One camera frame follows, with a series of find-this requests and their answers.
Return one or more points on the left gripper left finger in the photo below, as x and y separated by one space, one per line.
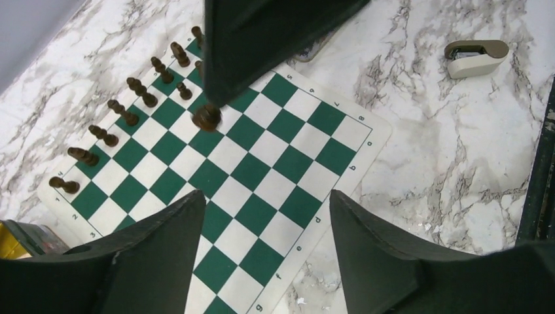
143 268

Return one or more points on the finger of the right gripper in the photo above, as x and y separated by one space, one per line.
246 39

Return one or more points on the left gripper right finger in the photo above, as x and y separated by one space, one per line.
385 269

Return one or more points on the dark chess piece corner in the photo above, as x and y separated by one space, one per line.
70 187

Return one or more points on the green white chess board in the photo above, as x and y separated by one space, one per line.
266 172

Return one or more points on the dark chess piece on board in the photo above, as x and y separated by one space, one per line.
83 155

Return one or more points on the gold tin with light pieces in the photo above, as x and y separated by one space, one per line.
22 240

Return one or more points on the dark pawn front row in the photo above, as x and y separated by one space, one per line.
184 92

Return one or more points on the beige black small device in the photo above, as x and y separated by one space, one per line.
471 58

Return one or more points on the black mounting rail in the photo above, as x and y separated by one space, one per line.
537 220

